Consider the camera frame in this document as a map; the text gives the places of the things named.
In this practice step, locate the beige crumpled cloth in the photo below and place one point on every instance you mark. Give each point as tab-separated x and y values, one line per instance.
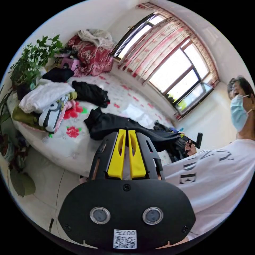
95	36

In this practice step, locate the black short sleeve shirt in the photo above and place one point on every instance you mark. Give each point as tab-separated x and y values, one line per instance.
111	123

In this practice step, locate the window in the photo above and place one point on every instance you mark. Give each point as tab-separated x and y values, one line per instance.
173	65

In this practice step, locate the dark crumpled garment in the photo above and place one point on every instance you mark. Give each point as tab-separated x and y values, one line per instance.
161	126

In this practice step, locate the red floral quilt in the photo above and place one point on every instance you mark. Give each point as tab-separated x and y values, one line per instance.
93	56

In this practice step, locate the bed with floral sheet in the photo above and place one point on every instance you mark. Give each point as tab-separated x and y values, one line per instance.
129	99

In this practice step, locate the pile of clothes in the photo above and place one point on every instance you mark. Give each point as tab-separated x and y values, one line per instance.
43	99

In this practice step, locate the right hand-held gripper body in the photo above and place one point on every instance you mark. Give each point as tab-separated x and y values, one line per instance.
189	140

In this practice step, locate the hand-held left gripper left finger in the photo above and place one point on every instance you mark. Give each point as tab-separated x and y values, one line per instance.
116	157

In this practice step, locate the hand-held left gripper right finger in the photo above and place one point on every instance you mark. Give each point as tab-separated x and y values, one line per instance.
137	159

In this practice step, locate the red patterned curtain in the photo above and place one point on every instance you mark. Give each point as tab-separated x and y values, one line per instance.
159	39

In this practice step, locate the person's right hand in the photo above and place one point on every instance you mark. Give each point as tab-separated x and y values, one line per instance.
191	151

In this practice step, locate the pink box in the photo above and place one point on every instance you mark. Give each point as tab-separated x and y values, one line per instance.
68	63

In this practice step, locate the green leafy potted plant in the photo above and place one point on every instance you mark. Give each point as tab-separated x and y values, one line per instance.
31	59

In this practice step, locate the black crumpled garment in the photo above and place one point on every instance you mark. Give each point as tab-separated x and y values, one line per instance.
89	92

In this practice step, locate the black folded garment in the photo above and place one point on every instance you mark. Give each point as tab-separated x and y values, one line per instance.
57	74

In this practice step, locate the person's body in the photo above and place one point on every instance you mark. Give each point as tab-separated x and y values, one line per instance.
211	179

